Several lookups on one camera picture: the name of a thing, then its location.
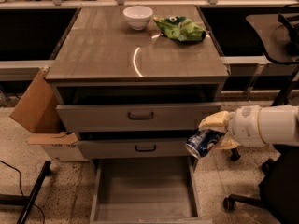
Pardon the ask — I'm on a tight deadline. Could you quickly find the green chip bag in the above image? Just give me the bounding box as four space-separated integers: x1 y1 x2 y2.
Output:
153 16 206 42

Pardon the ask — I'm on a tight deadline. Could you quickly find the black stand leg left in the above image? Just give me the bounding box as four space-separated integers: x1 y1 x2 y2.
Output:
0 161 51 224

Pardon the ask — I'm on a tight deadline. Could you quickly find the middle grey drawer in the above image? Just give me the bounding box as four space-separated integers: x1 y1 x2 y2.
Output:
77 138 191 159

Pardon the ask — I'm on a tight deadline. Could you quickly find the grey drawer cabinet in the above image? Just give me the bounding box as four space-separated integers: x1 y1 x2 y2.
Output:
45 4 230 173

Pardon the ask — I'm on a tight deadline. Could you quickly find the black cable on floor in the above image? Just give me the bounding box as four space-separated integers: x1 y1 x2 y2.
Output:
0 160 46 224

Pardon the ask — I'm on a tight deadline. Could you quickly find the brown cardboard box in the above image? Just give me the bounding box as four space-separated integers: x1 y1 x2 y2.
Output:
10 67 86 161

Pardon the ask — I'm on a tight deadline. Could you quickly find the blue pepsi can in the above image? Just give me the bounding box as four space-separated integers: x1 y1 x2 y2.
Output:
185 130 224 159

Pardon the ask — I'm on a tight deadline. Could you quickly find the black office chair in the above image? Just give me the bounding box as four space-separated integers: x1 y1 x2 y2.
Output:
223 145 299 224

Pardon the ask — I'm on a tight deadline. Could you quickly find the black side table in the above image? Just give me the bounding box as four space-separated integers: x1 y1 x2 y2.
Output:
247 4 299 106

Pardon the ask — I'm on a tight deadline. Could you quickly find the white ceramic bowl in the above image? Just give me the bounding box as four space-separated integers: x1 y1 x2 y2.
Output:
123 6 153 30

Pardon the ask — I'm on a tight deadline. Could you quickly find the bottom open grey drawer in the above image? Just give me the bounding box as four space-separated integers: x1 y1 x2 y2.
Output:
90 156 201 224

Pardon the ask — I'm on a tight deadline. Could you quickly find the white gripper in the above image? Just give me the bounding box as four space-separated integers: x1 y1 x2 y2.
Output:
198 105 262 149

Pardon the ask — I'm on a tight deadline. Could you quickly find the top grey drawer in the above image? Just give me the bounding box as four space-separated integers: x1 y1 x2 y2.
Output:
57 102 221 133

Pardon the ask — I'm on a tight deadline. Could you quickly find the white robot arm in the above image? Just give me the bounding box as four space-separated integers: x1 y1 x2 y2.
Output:
199 105 299 149

